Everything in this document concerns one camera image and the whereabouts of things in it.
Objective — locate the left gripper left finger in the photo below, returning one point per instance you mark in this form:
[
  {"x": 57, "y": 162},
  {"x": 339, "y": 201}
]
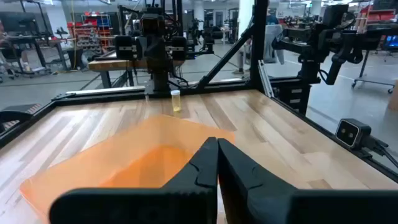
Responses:
[{"x": 186, "y": 205}]

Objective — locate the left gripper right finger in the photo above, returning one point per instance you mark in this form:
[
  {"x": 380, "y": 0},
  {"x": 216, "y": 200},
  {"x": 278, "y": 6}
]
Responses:
[{"x": 264, "y": 205}]

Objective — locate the yellow pill bottle white cap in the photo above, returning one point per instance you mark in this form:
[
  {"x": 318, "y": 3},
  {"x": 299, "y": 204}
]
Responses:
[{"x": 175, "y": 101}]

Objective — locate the background black robot arm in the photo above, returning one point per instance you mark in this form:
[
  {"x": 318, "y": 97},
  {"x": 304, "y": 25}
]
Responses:
[{"x": 311, "y": 43}]

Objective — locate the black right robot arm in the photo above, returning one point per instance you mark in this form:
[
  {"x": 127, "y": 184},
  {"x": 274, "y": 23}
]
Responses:
[{"x": 157, "y": 62}]

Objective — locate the translucent orange plastic basket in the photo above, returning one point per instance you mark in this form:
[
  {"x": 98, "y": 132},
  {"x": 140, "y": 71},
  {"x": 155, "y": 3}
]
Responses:
[{"x": 124, "y": 155}]

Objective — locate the black drawer cabinet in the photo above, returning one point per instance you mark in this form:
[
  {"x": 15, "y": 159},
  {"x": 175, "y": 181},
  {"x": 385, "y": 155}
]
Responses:
[{"x": 292, "y": 96}]

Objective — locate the wooden workbench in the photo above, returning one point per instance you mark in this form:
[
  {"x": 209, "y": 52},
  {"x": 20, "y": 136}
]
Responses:
[{"x": 118, "y": 64}]

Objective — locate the person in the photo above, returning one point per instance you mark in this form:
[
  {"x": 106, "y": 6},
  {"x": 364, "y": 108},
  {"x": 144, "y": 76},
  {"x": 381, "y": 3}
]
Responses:
[{"x": 273, "y": 43}]

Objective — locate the black rolling stand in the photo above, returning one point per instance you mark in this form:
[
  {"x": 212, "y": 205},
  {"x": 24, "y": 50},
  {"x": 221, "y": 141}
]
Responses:
[{"x": 373, "y": 82}]

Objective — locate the black ribbed step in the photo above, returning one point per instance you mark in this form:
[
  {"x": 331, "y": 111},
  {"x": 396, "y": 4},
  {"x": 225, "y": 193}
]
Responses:
[{"x": 18, "y": 112}]

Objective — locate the red parts bin shelf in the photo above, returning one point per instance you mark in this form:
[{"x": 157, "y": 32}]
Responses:
[{"x": 93, "y": 31}]

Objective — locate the blue lit monitor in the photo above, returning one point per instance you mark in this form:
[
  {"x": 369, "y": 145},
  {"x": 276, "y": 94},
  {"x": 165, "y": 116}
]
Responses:
[{"x": 391, "y": 42}]

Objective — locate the black workstation desk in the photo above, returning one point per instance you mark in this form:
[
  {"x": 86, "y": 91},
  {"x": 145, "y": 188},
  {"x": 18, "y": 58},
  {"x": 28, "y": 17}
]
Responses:
[{"x": 37, "y": 40}]

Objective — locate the red storage rack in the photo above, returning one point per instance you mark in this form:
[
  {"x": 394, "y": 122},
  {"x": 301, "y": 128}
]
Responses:
[{"x": 377, "y": 14}]

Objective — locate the dark computer monitor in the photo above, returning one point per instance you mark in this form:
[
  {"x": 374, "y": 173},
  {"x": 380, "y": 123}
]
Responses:
[{"x": 18, "y": 21}]

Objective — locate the black table-level camera box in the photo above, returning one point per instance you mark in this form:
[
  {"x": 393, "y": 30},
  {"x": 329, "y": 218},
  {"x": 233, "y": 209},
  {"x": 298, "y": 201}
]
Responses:
[{"x": 353, "y": 133}]

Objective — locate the silver aluminium rail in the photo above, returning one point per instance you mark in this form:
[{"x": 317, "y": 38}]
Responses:
[{"x": 264, "y": 77}]

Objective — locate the black aluminium table frame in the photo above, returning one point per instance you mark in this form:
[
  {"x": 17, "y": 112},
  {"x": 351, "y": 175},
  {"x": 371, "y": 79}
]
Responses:
[{"x": 259, "y": 46}]

